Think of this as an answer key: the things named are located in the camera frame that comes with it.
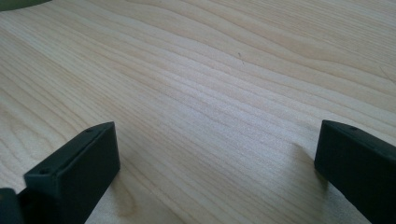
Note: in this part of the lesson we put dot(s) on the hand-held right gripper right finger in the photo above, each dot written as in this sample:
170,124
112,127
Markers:
361,168

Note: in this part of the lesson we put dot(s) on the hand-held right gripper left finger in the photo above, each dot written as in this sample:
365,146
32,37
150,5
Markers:
71,174

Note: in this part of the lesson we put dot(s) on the grey-green plastic waste bin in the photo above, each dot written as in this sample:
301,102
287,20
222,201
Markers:
12,3

